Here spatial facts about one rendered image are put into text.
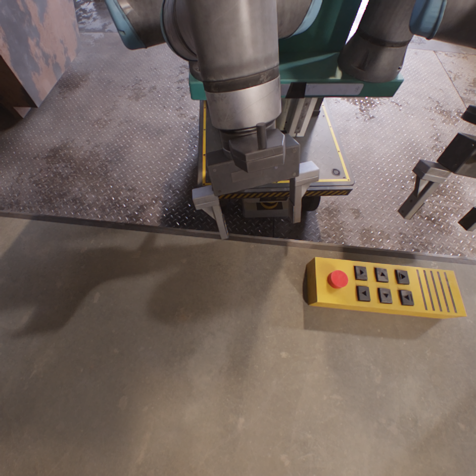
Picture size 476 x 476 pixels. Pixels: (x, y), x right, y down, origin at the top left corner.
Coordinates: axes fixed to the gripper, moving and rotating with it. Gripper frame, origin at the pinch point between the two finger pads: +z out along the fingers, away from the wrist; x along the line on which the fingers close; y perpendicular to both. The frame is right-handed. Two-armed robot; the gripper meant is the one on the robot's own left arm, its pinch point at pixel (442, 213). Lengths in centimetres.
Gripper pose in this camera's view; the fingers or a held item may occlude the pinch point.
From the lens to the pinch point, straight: 58.0
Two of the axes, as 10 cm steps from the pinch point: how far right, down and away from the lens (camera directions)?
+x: 9.9, 1.7, 0.3
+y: -0.8, 6.5, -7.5
